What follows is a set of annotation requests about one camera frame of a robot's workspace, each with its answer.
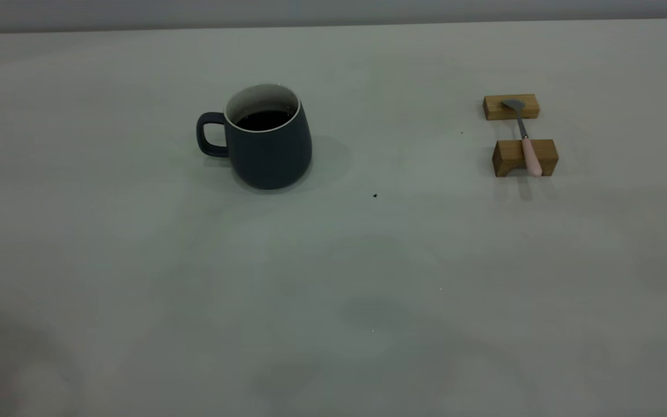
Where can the dark grey ceramic mug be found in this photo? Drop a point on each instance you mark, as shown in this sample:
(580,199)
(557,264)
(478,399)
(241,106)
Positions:
(270,156)

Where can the arched wooden block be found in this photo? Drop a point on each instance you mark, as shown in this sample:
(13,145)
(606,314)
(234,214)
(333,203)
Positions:
(509,154)

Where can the flat rectangular wooden block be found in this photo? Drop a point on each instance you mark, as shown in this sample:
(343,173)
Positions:
(527,107)

